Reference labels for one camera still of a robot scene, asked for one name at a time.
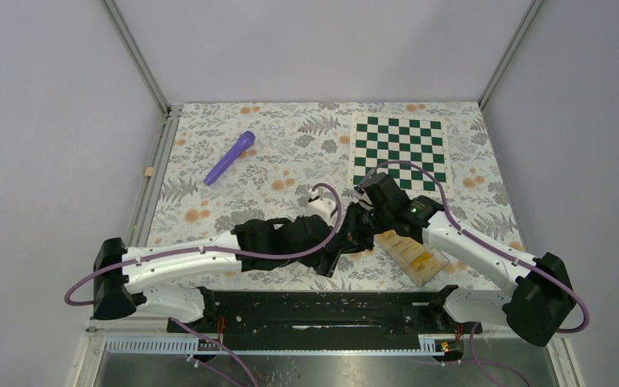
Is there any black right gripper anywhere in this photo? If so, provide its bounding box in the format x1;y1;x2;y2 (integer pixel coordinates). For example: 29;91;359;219
327;202;393;256

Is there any black leather card holder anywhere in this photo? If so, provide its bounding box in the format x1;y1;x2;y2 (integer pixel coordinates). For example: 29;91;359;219
314;243;352;277

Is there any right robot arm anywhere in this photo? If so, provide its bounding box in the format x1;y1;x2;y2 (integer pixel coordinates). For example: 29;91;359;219
336;173;576;347

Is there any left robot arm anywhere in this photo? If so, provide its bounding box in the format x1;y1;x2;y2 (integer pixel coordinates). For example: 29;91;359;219
92;214;344;331

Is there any clear box of cards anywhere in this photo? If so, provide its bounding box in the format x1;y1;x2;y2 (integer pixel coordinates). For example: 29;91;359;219
374;231;449;286

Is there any floral tablecloth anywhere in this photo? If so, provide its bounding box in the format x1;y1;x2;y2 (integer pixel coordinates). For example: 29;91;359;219
137;101;530;293

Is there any green white chessboard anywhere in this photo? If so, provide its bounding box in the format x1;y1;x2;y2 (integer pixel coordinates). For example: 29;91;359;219
348;113;453;198

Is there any purple toy microphone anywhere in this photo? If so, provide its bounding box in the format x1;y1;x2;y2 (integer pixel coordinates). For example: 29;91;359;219
203;131;255;186

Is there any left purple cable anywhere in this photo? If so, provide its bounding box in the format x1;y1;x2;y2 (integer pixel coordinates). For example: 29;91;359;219
64;183;343;307

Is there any purple cable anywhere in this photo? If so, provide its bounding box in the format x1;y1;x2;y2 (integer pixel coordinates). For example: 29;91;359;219
359;160;591;335
64;183;343;307

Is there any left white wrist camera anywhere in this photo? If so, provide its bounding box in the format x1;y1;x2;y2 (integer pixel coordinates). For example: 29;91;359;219
304;196;337;223

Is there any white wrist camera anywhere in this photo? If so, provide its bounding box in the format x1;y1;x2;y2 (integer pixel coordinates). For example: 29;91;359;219
304;196;337;223
352;185;373;209

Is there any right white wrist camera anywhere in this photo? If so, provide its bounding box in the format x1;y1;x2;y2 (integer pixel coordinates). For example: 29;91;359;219
352;185;373;209

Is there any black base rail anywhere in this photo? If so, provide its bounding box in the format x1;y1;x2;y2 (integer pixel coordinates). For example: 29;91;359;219
167;286;473;352

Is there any white slotted cable duct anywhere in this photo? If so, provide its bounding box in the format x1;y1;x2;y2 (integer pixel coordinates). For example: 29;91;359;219
101;335;465;358

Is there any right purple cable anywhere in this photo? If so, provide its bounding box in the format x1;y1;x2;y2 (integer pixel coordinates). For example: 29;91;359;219
359;160;591;335

